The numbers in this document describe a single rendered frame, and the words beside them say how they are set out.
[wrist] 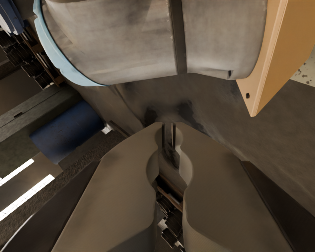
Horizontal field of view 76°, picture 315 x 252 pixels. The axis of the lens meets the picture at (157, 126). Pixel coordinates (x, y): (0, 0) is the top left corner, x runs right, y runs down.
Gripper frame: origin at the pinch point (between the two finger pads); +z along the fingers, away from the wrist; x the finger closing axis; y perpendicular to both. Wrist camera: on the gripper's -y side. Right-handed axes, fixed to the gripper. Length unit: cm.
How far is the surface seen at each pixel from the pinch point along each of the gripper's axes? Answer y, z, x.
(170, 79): 23, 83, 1
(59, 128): 130, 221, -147
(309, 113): 20, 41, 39
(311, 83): 6.8, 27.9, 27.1
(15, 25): -3, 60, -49
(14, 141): 137, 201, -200
